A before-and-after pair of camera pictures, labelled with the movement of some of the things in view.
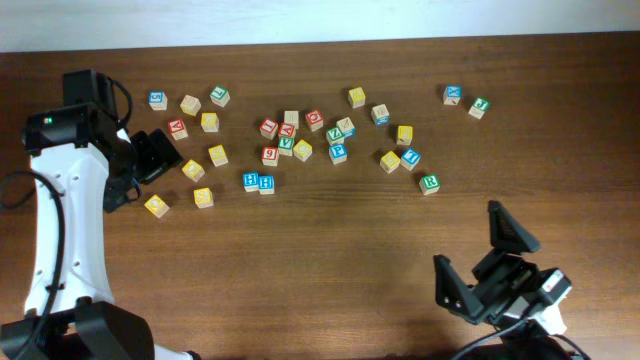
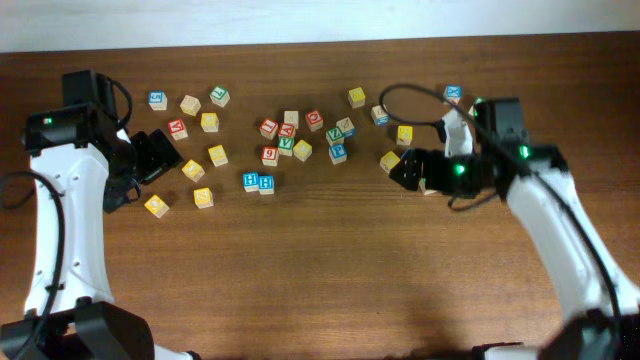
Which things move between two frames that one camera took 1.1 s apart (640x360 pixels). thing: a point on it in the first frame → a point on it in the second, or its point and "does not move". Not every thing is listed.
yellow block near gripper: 194,170 does not move
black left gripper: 159,152 does not move
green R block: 430,184 does not move
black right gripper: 493,278 → 433,158
